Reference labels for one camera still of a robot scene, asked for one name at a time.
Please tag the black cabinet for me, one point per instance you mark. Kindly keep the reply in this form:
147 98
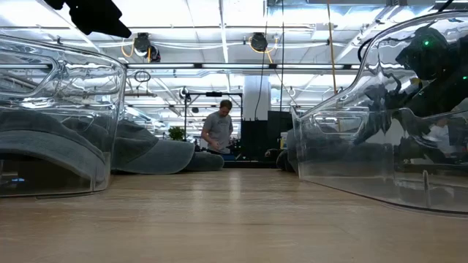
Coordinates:
279 124

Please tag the white building column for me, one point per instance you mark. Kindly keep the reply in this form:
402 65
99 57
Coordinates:
252 98

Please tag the white bottle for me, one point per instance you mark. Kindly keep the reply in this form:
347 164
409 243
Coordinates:
284 142

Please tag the person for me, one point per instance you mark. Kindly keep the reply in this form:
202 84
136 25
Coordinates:
440 139
217 128

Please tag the clear plastic tray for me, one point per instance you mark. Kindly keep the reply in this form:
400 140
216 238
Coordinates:
91 91
329 164

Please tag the black metal frame station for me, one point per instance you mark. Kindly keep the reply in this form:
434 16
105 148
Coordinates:
214 94

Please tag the black aluminium table frame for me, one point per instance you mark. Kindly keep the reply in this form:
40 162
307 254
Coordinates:
248 164

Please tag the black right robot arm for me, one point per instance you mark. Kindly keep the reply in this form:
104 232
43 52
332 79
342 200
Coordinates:
428 55

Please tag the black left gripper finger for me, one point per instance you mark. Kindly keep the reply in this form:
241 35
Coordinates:
95 14

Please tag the large green background plant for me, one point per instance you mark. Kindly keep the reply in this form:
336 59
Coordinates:
177 133

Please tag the long ceiling light strip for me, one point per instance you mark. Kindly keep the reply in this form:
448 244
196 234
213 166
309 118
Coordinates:
234 66

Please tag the grey fabric cap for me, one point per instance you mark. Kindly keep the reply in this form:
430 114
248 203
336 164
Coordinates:
47 146
157 157
206 162

